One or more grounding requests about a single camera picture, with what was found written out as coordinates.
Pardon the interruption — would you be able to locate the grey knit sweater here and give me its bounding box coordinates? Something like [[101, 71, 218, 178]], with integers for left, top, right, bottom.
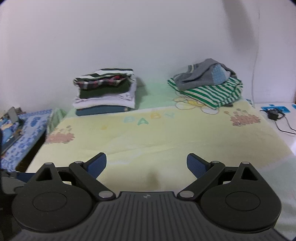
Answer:
[[173, 58, 237, 91]]

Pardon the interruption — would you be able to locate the yellow baby blanket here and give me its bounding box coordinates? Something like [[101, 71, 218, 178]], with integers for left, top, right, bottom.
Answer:
[[28, 83, 295, 239]]

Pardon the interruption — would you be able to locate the blue folded garment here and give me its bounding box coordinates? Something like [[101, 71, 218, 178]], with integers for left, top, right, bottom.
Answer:
[[76, 105, 132, 116]]

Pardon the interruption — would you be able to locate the blue patterned cloth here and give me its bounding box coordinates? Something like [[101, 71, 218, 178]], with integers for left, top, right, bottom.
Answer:
[[1, 109, 53, 172]]

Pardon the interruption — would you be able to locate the white folded garment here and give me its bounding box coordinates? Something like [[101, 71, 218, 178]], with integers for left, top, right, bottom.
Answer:
[[73, 78, 137, 109]]

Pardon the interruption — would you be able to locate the green white striped garment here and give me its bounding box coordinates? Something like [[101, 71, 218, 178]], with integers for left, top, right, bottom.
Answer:
[[167, 77, 243, 109]]

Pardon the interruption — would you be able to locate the black power adapter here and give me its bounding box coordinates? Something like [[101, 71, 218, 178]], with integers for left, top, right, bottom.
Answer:
[[267, 109, 279, 121]]

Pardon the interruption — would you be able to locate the dark green folded garment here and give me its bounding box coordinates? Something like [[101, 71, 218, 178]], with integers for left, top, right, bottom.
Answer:
[[79, 80, 131, 99]]

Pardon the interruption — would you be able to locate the red plaid folded shirt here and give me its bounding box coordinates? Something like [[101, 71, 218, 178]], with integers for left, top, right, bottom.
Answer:
[[73, 75, 127, 90]]

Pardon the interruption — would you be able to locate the blue plastic object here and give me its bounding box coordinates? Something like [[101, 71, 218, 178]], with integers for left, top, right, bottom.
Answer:
[[261, 104, 290, 114]]

